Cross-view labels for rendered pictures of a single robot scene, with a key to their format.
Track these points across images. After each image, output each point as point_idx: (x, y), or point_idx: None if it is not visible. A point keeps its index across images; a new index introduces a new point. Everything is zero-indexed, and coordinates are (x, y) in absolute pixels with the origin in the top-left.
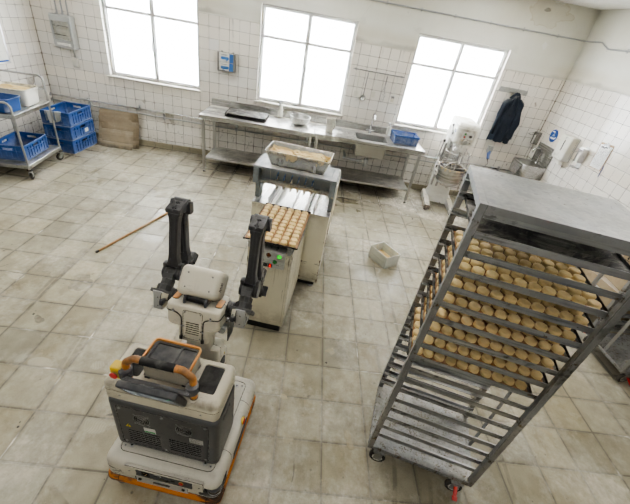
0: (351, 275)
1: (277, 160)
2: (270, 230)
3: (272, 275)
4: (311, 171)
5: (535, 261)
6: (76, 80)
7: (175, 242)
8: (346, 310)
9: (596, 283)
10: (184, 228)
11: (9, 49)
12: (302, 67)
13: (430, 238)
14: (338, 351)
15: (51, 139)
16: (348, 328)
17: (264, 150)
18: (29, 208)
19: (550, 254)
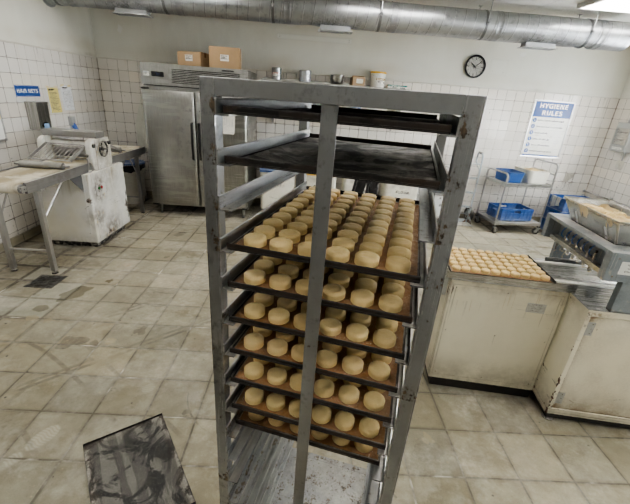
0: None
1: (574, 213)
2: (372, 188)
3: (439, 301)
4: (603, 235)
5: (367, 228)
6: (611, 181)
7: (352, 189)
8: (529, 468)
9: (311, 248)
10: (366, 186)
11: (564, 149)
12: None
13: None
14: (431, 449)
15: (544, 219)
16: (488, 467)
17: None
18: (460, 240)
19: (277, 140)
